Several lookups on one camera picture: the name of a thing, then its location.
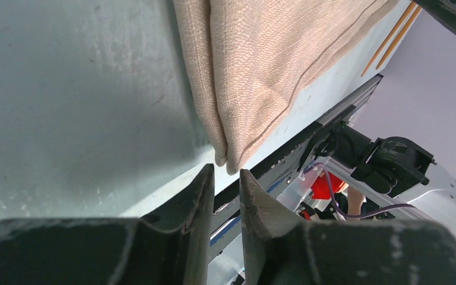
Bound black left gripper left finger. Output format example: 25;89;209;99
139;164;215;284

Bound beige cloth napkin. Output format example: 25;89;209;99
173;1;396;175

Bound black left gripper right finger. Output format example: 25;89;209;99
239;169;300;284

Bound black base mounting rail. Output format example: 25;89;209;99
211;122;331;235

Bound orange plastic knife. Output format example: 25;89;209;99
361;1;417;77

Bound orange plastic fork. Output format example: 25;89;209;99
376;4;422;69

